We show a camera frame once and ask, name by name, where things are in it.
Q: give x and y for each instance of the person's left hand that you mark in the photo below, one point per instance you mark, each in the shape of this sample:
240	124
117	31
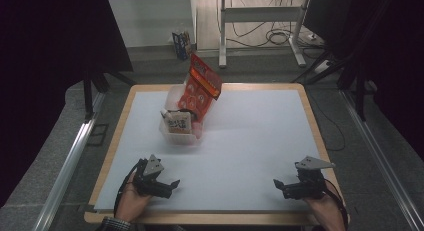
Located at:
131	201

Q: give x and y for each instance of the clear plastic container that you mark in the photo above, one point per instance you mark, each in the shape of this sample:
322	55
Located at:
181	137

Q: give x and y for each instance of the white metal desk frame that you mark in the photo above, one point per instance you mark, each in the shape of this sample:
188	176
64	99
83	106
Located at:
260	14

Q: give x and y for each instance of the person's right hand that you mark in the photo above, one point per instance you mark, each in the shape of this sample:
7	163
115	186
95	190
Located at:
325	212

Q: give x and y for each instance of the aluminium rail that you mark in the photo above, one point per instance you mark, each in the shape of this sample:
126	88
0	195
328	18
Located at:
383	164
66	171

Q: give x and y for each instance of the black metal stand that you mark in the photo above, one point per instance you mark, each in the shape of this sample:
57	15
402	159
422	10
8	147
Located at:
358	91
88	94

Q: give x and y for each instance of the person's left sleeve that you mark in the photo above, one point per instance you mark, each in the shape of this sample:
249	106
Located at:
115	224

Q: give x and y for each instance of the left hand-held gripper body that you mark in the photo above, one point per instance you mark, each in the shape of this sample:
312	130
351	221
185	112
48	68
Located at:
151	177

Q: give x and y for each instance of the blue carton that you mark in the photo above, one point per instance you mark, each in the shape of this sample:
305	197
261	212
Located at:
181	44

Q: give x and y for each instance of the orange snack packet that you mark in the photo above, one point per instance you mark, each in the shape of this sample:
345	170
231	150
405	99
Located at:
200	87

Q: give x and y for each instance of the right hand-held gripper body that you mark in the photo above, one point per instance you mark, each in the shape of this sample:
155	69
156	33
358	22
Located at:
310	181

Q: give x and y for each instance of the black curtain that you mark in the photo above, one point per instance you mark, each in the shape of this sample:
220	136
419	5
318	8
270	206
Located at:
50	57
383	41

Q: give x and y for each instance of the sesame sauce pouch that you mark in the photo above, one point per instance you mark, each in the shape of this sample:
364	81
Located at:
178	123

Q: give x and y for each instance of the white power adapter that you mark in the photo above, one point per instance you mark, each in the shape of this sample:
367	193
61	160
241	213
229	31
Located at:
322	66

